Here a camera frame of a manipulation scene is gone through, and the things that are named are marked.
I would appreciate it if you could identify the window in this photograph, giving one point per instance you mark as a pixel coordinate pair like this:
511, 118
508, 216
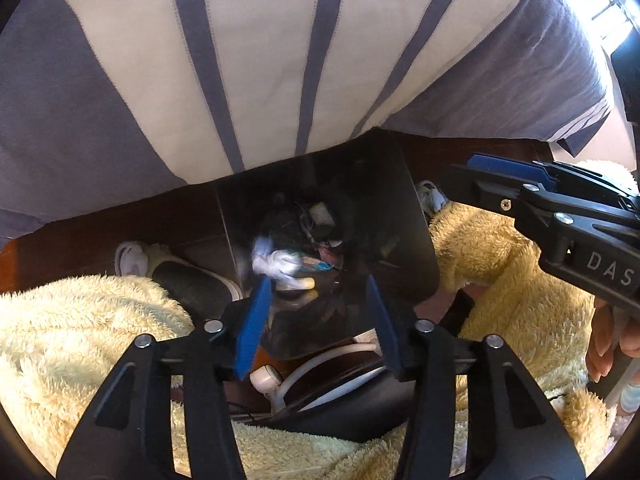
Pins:
600, 0

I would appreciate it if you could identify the person's right hand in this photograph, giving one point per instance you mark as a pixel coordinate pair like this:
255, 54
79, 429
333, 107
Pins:
602, 345

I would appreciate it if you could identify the white wrapper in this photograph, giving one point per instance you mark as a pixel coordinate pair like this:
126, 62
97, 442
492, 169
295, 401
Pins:
275, 262

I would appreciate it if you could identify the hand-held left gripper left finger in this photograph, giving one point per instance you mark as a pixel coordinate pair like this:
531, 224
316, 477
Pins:
256, 325

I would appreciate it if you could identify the blue wet wipe packet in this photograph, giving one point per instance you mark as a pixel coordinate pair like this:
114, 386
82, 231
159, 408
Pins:
317, 265

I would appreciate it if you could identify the white right slipper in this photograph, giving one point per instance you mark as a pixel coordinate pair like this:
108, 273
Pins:
433, 197

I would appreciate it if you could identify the white dark left slipper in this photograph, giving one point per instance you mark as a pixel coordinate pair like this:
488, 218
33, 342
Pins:
185, 277

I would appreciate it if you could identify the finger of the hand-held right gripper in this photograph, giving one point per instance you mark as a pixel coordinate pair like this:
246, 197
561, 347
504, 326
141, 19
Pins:
505, 166
480, 190

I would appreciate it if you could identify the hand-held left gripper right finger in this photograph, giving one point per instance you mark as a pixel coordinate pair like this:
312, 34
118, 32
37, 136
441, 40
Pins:
384, 330

